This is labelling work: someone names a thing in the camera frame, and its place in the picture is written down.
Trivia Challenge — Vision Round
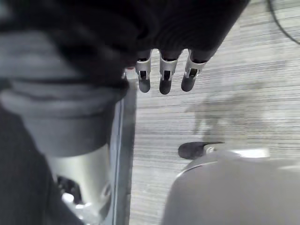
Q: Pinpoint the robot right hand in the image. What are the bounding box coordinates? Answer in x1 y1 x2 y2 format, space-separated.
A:
0 0 250 225

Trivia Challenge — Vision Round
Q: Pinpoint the grey metal upright panel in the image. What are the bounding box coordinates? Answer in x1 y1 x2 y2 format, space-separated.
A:
110 70 138 225

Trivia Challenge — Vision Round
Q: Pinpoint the dark robot foot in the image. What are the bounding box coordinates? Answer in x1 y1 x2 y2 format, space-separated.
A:
178 141 225 160

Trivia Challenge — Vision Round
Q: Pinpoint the black cable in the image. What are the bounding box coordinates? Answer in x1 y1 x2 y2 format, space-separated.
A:
267 0 300 45

